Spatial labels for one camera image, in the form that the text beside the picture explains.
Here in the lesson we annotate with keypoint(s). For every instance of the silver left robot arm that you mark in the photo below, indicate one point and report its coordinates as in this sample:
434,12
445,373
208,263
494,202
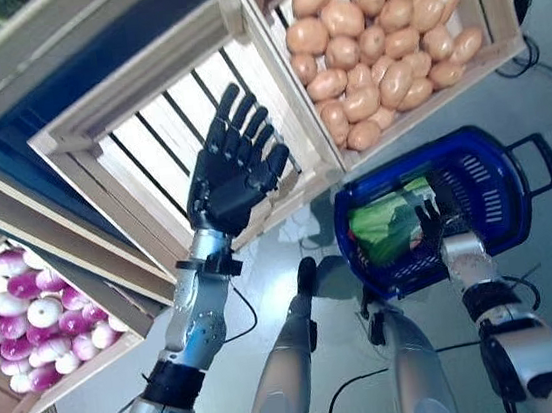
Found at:
199,321

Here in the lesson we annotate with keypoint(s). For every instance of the wooden display shelf frame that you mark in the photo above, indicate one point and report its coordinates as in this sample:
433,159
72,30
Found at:
28,196

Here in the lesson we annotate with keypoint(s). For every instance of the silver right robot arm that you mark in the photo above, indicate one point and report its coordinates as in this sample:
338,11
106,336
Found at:
520,353

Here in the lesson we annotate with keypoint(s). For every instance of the silver left robot leg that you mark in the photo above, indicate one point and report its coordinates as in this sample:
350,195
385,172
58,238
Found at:
282,377

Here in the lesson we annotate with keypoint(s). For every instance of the large napa cabbage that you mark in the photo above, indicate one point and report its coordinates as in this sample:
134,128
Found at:
379,226

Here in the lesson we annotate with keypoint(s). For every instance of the right five-finger robot hand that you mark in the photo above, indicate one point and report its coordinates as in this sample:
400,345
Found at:
433,232

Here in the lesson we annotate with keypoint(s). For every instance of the wooden onion crate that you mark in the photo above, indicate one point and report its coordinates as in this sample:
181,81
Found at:
90,378

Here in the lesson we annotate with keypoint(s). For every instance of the wooden potato crate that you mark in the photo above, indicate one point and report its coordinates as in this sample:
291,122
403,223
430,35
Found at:
499,13

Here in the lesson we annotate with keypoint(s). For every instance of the slatted wooden cabbage crate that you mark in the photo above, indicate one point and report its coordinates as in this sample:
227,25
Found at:
130,88

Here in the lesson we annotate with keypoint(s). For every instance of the left five-finger robot hand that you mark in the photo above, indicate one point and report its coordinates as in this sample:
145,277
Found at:
228,182

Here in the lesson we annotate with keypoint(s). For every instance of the blue plastic shopping basket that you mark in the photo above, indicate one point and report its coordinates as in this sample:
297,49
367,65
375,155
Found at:
504,219

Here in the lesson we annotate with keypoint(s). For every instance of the large wooden pumpkin crate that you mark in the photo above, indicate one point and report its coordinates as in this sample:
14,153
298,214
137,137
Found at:
60,46

